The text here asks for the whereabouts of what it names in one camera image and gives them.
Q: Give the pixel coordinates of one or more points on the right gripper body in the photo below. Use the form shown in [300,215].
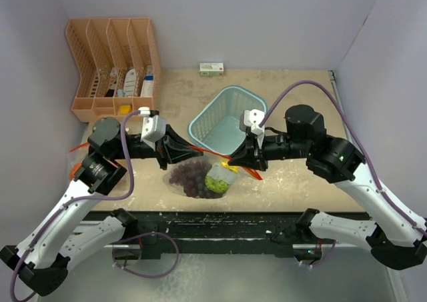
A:
[281,146]

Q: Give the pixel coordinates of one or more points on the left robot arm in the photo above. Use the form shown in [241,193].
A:
[44,258]

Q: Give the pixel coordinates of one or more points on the orange tangerine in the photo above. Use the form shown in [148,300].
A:
[73,171]

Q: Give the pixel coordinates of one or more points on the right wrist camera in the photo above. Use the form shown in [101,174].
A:
[251,119]

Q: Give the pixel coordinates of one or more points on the green custard apple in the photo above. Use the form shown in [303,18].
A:
[218,186]

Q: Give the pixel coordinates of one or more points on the yellow small box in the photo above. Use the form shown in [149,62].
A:
[125,109]

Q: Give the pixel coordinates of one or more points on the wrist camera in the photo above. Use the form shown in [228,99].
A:
[153,126]
[251,119]

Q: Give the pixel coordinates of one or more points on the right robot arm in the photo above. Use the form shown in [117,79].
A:
[394,234]

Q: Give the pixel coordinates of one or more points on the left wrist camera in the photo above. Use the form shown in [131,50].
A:
[153,126]

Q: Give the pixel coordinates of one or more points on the white blue box in organizer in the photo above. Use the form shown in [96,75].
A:
[148,83]

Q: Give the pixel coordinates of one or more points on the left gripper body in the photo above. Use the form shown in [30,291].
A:
[137,149]

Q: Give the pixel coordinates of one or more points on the yellow banana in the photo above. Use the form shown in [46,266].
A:
[229,167]

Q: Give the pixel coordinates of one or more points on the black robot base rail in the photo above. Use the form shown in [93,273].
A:
[219,233]

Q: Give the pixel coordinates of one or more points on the pink desk organizer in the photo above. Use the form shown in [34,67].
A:
[104,50]

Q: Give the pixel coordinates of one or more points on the white bottle in organizer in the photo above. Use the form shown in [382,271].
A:
[130,83]

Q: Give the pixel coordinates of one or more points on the dark grape bunch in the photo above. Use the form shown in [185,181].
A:
[190,176]

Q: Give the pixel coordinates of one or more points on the light blue plastic basket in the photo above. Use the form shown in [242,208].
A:
[217,126]

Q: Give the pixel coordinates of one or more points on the green white small box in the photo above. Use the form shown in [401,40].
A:
[211,69]

